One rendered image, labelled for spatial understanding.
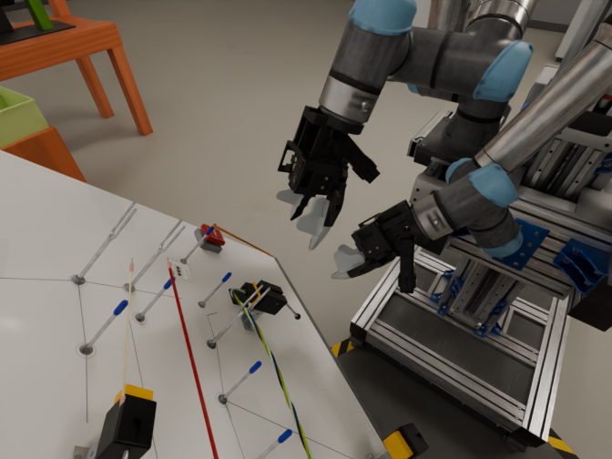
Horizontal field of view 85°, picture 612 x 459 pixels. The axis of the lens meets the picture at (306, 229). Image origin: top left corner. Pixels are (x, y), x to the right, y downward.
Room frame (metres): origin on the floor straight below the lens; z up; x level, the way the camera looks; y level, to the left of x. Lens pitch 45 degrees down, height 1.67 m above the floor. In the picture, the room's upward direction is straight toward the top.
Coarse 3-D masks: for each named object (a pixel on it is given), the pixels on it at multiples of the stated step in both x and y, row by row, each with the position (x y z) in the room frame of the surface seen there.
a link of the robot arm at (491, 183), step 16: (464, 176) 0.47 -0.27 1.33; (480, 176) 0.44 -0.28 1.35; (496, 176) 0.43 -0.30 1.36; (448, 192) 0.44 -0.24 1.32; (464, 192) 0.42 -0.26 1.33; (480, 192) 0.41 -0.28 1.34; (496, 192) 0.41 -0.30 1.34; (512, 192) 0.41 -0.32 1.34; (448, 208) 0.41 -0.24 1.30; (464, 208) 0.41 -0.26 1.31; (480, 208) 0.40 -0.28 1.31; (496, 208) 0.40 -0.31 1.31; (464, 224) 0.40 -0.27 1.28; (480, 224) 0.40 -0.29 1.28
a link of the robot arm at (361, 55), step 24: (360, 0) 0.47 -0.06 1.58; (384, 0) 0.45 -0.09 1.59; (408, 0) 0.45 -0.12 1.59; (360, 24) 0.45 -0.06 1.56; (384, 24) 0.44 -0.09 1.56; (408, 24) 0.45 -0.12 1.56; (360, 48) 0.44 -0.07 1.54; (384, 48) 0.44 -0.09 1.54; (408, 48) 0.49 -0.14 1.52; (336, 72) 0.44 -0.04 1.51; (360, 72) 0.43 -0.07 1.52; (384, 72) 0.44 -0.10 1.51
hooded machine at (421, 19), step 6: (420, 0) 4.54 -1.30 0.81; (426, 0) 4.49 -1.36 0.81; (420, 6) 4.53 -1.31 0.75; (426, 6) 4.48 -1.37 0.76; (420, 12) 4.52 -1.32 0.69; (426, 12) 4.47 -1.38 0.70; (414, 18) 4.55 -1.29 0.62; (420, 18) 4.51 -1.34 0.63; (426, 18) 4.46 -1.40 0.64; (414, 24) 4.54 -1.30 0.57; (420, 24) 4.50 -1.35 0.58; (426, 24) 4.45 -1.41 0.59
